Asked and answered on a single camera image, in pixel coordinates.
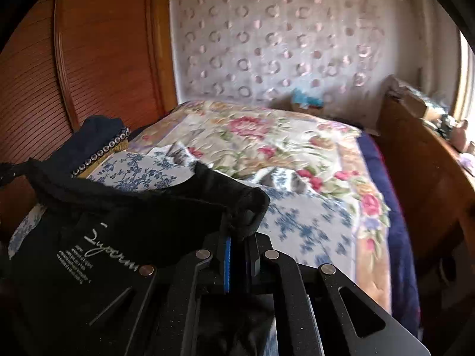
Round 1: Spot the pink ceramic jar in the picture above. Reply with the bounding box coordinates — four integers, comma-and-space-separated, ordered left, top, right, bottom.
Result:
450, 119, 470, 153

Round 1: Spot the black t-shirt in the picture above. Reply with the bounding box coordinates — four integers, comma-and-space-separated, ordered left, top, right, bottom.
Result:
1, 159, 270, 355

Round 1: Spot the wooden sideboard cabinet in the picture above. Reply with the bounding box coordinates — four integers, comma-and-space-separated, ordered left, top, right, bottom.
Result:
377, 94, 474, 308

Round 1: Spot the blue floral white sheet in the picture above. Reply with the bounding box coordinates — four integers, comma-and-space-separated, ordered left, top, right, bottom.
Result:
8, 147, 357, 288

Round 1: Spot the wooden wardrobe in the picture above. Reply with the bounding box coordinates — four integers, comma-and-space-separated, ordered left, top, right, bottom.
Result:
1, 0, 177, 163

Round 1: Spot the circle patterned sheer curtain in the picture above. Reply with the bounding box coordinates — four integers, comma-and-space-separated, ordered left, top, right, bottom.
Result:
171, 0, 385, 108

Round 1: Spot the blue tissue box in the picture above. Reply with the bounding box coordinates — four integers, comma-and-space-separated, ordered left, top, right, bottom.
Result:
291, 88, 324, 116

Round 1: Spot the yellow patterned folded garment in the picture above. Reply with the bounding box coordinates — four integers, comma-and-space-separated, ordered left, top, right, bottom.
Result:
71, 137, 129, 178

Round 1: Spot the navy folded garment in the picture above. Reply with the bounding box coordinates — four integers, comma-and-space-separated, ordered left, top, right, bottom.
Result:
44, 115, 130, 177

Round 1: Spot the cardboard box on cabinet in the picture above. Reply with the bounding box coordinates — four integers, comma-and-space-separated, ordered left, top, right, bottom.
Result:
402, 93, 445, 121

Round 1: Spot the pink floral quilt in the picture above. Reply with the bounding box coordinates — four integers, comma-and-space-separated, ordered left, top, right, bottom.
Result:
130, 101, 391, 309

